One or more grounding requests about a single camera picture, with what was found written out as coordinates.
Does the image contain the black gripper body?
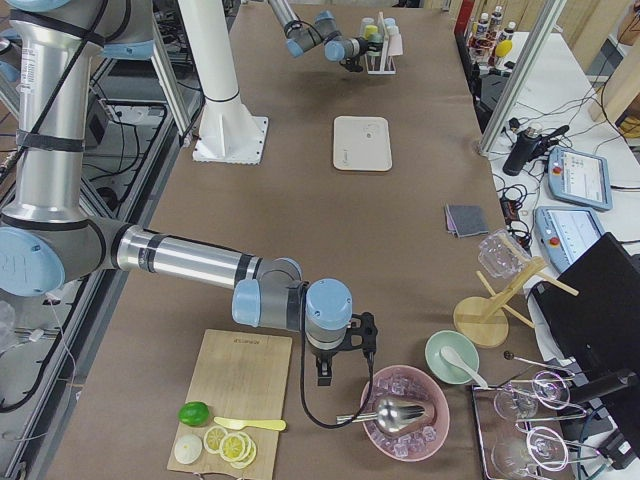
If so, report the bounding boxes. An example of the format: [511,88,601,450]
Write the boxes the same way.
[310,344,341,369]
[355,37,369,56]

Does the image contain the green cup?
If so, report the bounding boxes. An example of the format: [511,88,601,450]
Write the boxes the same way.
[367,33,384,57]

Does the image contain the cream rectangular tray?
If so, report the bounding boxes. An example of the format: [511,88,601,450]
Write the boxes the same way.
[333,116,392,172]

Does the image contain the yellow cup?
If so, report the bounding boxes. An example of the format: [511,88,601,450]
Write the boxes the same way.
[363,24,378,39]

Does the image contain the pink cup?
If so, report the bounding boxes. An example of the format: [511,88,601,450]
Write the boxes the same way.
[387,34,403,57]

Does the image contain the wooden cup tree stand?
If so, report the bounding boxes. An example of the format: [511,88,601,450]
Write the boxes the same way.
[453,257,579,348]

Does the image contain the clear plastic cup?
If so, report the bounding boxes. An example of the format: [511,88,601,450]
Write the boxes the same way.
[478,229,531,279]

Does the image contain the yellow plastic knife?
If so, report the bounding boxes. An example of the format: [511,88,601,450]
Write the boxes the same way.
[213,416,287,432]

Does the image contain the clear ice cubes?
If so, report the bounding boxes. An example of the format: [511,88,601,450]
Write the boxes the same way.
[363,366,450,462]

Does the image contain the metal ice scoop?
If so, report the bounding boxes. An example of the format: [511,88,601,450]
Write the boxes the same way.
[336,395,437,437]

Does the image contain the bamboo cutting board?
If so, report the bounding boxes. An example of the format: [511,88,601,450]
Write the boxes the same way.
[167,329,292,479]

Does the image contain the lemon slice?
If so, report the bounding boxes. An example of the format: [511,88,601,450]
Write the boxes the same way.
[203,425,228,454]
[230,442,257,469]
[219,432,251,463]

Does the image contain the pink bowl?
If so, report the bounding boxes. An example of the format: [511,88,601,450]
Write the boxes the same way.
[363,365,450,462]

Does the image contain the white ceramic spoon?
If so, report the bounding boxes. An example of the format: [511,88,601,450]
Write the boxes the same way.
[440,346,489,389]

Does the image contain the green lime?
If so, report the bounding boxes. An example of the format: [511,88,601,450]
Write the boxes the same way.
[177,401,210,427]

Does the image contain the green bowl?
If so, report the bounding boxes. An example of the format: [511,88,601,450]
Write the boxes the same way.
[425,330,480,385]

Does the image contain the black bottle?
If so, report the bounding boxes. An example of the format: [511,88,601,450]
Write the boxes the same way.
[502,129,541,176]

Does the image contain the grey folded cloth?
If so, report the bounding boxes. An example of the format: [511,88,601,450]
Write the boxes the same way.
[444,204,489,238]

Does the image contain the wine glass rack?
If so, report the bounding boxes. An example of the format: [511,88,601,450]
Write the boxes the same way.
[470,365,603,479]

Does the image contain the upper teach pendant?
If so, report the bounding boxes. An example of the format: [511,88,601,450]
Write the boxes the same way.
[547,146,613,211]

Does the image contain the teach pendant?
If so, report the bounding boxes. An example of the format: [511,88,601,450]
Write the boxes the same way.
[547,146,613,211]
[534,206,605,273]

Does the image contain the lower teach pendant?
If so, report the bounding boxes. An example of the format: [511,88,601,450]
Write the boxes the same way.
[534,206,605,273]

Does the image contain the black laptop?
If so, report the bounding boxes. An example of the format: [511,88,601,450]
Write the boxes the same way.
[534,232,639,378]

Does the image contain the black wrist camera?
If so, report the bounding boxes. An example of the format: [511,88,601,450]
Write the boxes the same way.
[339,57,364,73]
[342,312,378,360]

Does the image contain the white wire cup rack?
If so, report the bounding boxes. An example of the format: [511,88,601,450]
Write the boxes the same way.
[365,12,396,75]

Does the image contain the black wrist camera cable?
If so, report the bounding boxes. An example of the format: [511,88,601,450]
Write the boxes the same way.
[298,282,377,430]

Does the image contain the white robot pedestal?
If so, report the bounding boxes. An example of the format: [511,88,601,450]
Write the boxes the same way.
[178,0,268,165]

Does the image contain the aluminium frame post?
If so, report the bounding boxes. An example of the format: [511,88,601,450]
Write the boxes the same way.
[478,0,567,157]

